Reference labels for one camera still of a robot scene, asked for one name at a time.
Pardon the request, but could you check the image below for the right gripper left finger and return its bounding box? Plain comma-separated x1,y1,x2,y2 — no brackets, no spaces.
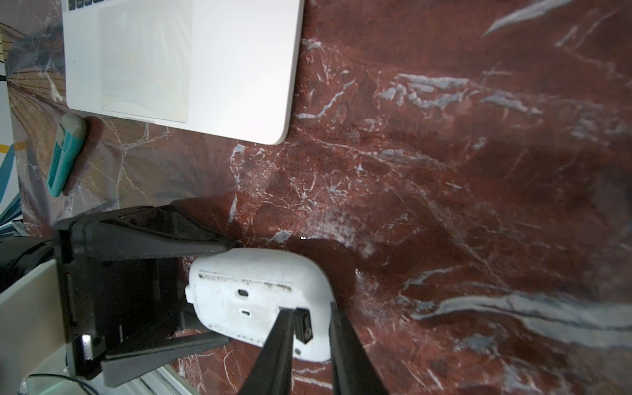
239,309,295,395

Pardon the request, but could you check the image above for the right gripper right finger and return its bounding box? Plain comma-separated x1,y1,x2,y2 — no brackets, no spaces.
329,302,388,394

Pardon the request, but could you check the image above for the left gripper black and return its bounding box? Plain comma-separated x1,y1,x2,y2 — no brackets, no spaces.
54,205,237,388

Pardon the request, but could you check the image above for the white wireless mouse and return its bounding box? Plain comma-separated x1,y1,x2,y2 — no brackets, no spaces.
185,248,335,363

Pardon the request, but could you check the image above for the silver laptop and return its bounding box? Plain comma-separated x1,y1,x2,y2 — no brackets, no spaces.
62,1,304,145

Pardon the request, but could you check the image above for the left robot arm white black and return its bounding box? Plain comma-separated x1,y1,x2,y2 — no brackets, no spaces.
1,205,236,388

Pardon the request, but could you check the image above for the teal utility knife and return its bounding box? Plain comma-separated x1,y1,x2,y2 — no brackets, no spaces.
47,114,87,197

